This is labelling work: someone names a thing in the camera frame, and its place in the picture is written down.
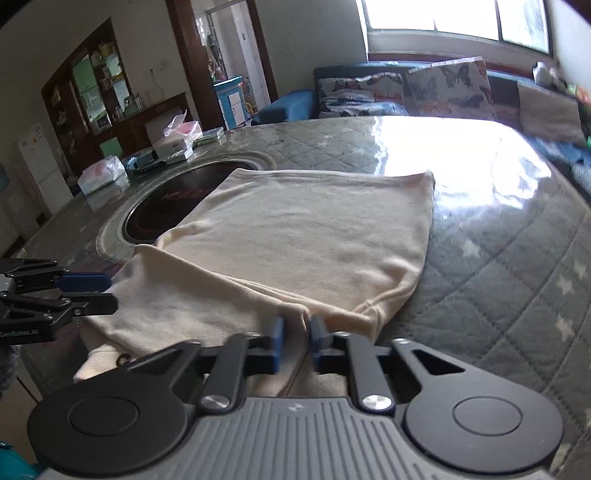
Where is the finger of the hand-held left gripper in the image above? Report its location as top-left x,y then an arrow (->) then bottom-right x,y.
0,292 -> 118,324
0,258 -> 112,294

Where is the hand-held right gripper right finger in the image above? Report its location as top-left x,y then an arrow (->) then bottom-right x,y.
310,316 -> 467,414

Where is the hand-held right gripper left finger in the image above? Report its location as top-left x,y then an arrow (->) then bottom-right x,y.
115,316 -> 284,414

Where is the cream shirt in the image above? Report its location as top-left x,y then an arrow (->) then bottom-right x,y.
74,167 -> 435,398

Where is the clear wrapped tissue pack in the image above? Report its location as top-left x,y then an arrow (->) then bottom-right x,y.
78,155 -> 127,193

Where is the white refrigerator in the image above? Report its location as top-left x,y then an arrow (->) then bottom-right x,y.
17,124 -> 75,217

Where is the black round induction cooktop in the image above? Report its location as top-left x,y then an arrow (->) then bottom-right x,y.
96,151 -> 278,261

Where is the teal cloth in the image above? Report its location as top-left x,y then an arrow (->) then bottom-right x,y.
0,440 -> 42,480

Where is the white box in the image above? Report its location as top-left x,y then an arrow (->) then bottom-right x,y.
152,137 -> 194,162

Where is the pink tissue pack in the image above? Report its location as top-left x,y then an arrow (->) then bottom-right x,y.
164,110 -> 204,144

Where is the dark wooden display cabinet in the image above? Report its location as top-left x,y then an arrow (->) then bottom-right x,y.
41,18 -> 195,176

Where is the grey quilted star table cover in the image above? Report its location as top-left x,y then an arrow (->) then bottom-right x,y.
0,115 -> 591,480

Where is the green packet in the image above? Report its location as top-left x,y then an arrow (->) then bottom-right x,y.
194,128 -> 227,147

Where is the light blue cabinet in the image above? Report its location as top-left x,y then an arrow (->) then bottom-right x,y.
213,76 -> 252,130

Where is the blue corner sofa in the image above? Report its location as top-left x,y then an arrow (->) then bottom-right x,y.
252,60 -> 591,195

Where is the butterfly print pillow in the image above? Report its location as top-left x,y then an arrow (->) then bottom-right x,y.
318,73 -> 409,118
405,58 -> 497,121

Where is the blue sofa blanket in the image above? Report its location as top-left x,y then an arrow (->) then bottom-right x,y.
545,138 -> 591,195

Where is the grey pillow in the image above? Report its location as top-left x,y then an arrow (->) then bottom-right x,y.
517,80 -> 586,146

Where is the window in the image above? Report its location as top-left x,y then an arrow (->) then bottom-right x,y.
355,0 -> 555,54

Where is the black and white plush toy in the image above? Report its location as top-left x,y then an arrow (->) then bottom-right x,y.
532,61 -> 561,86

